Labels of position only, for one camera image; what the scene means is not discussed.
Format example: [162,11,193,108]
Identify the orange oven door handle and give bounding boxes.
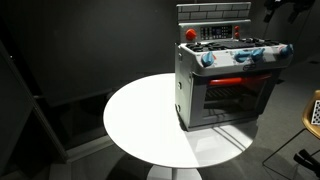
[208,74,271,86]

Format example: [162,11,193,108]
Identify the large orange round dial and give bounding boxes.
[185,29,197,41]

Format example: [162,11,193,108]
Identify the blue stove knob far left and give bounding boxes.
[201,51,214,67]

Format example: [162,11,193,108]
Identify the grey toy stove oven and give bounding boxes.
[175,2,293,131]

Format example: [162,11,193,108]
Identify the tan chair with checkerboard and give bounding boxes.
[262,89,320,168]

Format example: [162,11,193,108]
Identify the blue stove knob far right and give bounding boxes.
[279,44,294,58]

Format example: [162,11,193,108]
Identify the round white pedestal table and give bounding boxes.
[103,73,258,180]

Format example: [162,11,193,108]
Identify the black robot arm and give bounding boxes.
[263,0,316,24]

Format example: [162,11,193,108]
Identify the blue stove knob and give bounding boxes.
[251,48,265,62]
[201,51,214,67]
[279,44,294,58]
[234,50,251,63]

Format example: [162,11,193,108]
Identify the black clamp handles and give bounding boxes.
[293,149,320,178]

